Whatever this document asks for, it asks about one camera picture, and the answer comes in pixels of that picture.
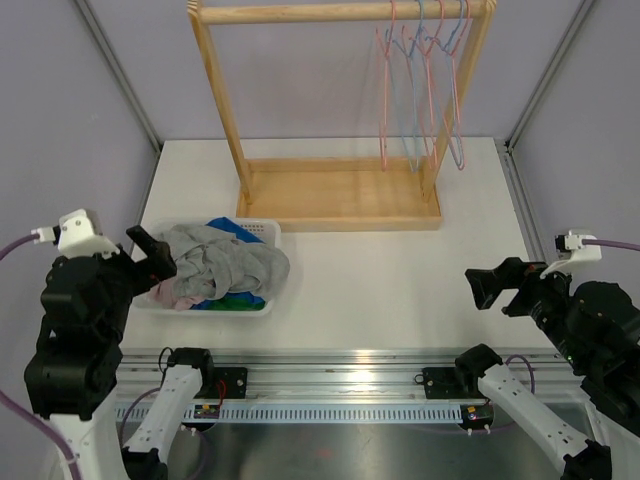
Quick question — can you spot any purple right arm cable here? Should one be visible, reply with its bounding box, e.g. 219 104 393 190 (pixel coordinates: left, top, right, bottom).
584 238 640 252

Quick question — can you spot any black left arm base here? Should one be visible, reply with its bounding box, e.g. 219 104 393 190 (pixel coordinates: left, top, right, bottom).
159 347 248 400

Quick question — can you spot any grey tank top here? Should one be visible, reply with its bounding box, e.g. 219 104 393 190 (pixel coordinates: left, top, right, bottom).
155 224 290 301

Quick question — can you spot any aluminium frame post right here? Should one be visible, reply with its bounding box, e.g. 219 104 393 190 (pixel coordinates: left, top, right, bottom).
502 0 601 151

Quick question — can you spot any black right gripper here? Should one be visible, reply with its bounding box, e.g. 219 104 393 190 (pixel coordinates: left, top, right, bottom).
465 254 594 367

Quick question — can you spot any aluminium frame post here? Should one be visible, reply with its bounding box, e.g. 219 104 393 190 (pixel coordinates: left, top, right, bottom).
502 0 601 151
69 0 164 151

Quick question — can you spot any mauve tank top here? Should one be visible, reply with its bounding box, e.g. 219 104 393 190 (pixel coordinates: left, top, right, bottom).
147 278 205 311

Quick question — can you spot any white slotted cable duct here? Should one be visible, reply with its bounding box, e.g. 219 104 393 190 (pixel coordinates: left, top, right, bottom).
182 402 462 424

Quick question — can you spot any translucent white plastic basket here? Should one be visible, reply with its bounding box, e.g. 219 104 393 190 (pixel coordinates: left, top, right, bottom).
133 218 284 318

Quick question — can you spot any aluminium mounting rail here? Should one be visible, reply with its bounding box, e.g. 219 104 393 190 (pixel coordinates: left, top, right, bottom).
117 348 582 404

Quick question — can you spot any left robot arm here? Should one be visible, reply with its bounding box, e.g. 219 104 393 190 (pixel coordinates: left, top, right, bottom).
24 218 177 479

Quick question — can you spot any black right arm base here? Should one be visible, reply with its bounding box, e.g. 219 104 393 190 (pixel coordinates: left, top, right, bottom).
414 344 504 400

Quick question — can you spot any blue tank top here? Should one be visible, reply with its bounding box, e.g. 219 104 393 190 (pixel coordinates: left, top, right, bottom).
191 217 266 311

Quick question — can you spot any green tank top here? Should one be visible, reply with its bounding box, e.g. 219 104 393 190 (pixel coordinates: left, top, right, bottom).
204 297 266 312

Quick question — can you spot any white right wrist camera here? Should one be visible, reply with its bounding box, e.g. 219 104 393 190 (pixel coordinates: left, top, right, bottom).
540 229 602 279

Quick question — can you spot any aluminium frame post left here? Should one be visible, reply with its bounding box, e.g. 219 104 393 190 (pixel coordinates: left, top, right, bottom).
69 0 164 151

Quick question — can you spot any wooden clothes rack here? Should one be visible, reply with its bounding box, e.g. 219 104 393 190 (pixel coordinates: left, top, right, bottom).
186 1 496 233

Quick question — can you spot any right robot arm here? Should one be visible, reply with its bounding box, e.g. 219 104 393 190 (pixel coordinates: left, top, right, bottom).
453 257 639 479

